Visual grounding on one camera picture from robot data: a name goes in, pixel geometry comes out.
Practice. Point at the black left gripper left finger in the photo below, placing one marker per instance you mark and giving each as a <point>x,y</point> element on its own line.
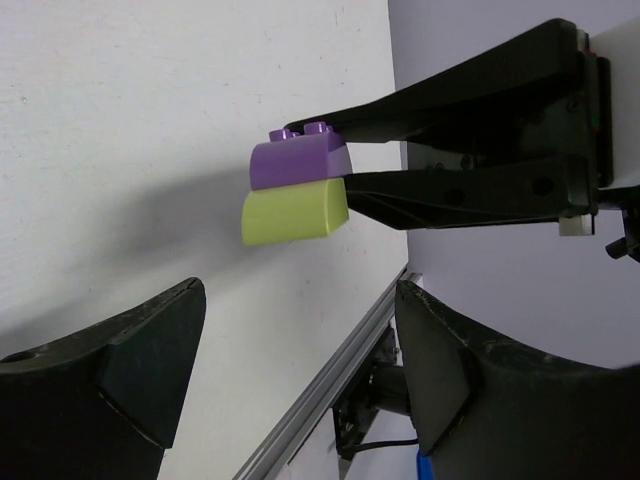
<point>104,402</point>

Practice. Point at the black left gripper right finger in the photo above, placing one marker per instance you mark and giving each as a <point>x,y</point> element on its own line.
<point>486,406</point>

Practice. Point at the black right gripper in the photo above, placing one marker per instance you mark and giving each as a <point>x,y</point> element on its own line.
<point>490,110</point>

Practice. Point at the purple half-round lego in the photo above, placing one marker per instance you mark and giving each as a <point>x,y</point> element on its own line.
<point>290,158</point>

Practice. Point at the light green half-round lego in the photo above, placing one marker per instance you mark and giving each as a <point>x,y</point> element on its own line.
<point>295,212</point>

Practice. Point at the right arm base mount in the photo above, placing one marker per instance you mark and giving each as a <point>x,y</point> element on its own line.
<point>379,385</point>

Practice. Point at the aluminium table frame rail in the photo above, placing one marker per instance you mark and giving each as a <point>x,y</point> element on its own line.
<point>290,433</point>

